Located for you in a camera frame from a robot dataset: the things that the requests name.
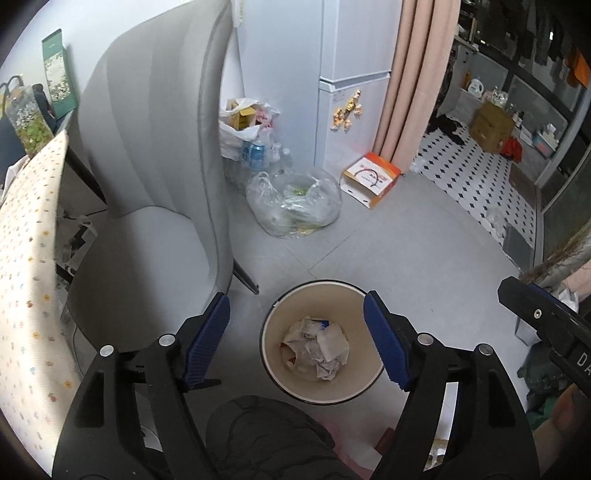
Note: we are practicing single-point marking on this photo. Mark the brown floor mat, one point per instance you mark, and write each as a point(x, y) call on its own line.
point(524, 187)

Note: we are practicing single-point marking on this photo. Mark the yellow cardboard box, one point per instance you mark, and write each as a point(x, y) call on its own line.
point(242, 116)

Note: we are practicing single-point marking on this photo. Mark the person's right hand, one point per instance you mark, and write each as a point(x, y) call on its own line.
point(570, 410)

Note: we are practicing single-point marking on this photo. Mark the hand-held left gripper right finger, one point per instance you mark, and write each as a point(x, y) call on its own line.
point(385, 341)

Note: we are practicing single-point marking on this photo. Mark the white detergent bottle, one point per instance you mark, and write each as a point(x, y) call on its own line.
point(474, 86)

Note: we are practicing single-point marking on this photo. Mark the blue can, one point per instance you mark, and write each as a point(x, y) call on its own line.
point(257, 156)

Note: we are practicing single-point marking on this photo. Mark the green box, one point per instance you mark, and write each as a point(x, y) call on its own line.
point(59, 74)

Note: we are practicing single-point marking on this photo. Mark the crumpled white paper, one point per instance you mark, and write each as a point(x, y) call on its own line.
point(302, 337)

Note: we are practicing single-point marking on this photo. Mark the clear plastic bag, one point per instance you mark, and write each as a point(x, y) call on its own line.
point(295, 203)

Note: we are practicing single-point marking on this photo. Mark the floral tablecloth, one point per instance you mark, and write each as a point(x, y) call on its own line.
point(27, 277)

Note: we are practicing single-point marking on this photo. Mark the plastic bottle with yellow liquid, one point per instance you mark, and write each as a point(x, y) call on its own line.
point(30, 122)

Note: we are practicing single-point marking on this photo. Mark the white plastic bag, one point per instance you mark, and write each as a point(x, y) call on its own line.
point(231, 138)

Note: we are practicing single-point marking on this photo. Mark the dark green bag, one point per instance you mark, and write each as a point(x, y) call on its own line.
point(545, 378)

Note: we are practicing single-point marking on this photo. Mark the red cloth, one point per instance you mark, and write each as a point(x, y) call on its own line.
point(511, 150)

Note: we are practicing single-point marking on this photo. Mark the navy lunch bag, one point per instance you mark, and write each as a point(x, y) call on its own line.
point(9, 138)

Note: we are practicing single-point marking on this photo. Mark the orange hanging cloth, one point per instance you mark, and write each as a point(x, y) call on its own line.
point(581, 69)

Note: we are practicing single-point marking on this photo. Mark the yellow figure fridge magnet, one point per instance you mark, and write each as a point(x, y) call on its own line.
point(347, 110)

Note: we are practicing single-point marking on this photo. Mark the black clothes pile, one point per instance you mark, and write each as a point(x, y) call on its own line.
point(450, 129)

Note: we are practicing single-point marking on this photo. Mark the round cream trash bin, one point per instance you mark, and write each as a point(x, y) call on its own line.
point(281, 332)

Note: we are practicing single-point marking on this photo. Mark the white refrigerator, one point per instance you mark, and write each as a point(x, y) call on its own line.
point(355, 55)

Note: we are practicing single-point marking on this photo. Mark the large brown cardboard box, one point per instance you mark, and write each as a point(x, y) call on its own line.
point(491, 127)

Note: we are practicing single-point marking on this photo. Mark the broom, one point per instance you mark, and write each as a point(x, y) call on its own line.
point(558, 258)

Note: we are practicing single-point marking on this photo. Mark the grey upholstered chair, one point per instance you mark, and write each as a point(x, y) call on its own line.
point(138, 138)

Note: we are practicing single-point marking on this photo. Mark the pink curtain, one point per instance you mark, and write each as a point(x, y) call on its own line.
point(415, 69)

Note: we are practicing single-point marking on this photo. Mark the orange and white cardboard box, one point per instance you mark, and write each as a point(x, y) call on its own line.
point(369, 180)

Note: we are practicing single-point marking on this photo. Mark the light blue storage box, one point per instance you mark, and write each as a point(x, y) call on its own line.
point(545, 143)

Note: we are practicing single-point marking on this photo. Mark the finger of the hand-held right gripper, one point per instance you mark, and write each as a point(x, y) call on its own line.
point(531, 304)

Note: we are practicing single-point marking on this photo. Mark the clear water bottle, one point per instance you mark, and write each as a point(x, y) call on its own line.
point(276, 159)
point(287, 161)

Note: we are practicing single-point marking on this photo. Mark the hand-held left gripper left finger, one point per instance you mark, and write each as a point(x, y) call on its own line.
point(205, 341)

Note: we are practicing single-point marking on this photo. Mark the grey floor mat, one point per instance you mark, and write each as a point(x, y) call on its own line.
point(519, 247)

